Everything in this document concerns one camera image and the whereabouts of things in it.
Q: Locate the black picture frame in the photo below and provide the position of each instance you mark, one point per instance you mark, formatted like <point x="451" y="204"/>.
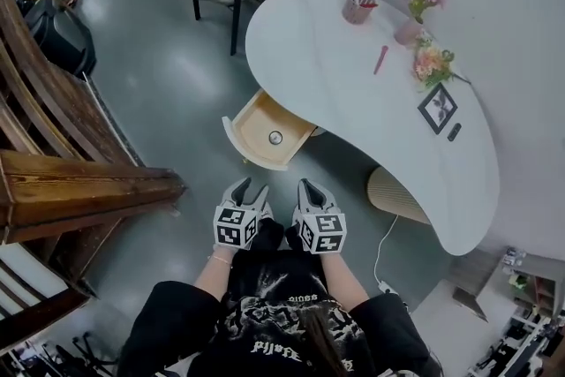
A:
<point x="438" y="108"/>

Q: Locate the person's left forearm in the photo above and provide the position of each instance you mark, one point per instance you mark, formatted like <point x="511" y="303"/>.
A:
<point x="212" y="273"/>

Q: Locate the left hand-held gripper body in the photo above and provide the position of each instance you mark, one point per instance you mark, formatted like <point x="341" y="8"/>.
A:
<point x="234" y="229"/>

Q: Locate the white power strip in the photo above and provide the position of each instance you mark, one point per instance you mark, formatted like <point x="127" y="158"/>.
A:
<point x="387" y="287"/>

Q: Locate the small potted plant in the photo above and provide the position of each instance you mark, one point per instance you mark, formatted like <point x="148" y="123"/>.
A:
<point x="518" y="281"/>

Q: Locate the black office chair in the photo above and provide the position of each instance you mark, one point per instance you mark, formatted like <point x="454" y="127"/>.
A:
<point x="88" y="355"/>

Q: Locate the peach and yellow flower bouquet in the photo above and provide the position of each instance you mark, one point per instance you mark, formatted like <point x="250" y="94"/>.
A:
<point x="430" y="64"/>

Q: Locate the pink pen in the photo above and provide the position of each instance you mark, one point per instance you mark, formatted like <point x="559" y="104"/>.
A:
<point x="381" y="60"/>

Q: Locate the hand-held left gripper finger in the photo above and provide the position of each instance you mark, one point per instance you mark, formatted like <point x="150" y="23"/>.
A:
<point x="262" y="203"/>
<point x="231" y="194"/>

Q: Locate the red pen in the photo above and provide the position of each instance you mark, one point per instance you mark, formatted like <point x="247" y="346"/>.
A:
<point x="370" y="5"/>

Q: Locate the pink pen holder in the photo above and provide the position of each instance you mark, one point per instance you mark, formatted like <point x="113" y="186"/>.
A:
<point x="355" y="13"/>

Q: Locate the round grey container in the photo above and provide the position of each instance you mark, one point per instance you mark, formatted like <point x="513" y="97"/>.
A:
<point x="275" y="137"/>

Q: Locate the wooden desk drawer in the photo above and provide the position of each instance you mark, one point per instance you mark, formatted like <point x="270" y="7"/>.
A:
<point x="256" y="132"/>

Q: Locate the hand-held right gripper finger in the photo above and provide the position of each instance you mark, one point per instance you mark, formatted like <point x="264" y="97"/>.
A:
<point x="301" y="201"/>
<point x="329" y="203"/>

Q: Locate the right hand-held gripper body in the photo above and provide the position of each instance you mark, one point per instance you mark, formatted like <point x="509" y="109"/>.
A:
<point x="322" y="231"/>

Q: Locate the person's right forearm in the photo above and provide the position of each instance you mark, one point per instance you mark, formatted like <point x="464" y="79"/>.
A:
<point x="342" y="282"/>

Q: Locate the person's black trousers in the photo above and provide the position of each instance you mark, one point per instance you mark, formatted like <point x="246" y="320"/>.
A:
<point x="271" y="236"/>

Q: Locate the small black device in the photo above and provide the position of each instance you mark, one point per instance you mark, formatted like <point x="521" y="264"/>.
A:
<point x="454" y="132"/>

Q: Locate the white office desk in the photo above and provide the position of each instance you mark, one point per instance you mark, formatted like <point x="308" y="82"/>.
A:
<point x="525" y="349"/>

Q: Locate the white curved desk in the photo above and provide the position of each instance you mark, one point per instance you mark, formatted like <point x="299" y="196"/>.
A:
<point x="335" y="101"/>

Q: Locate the black hard case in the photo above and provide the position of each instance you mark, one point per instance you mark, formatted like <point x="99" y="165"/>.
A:
<point x="62" y="44"/>

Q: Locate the person's white shoe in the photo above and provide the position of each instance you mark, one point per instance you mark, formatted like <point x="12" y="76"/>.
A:
<point x="266" y="213"/>

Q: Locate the person's black printed shirt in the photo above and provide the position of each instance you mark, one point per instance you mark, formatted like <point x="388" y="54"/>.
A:
<point x="185" y="322"/>

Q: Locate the grey shelf unit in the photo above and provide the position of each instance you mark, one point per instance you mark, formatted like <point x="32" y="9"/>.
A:
<point x="485" y="273"/>

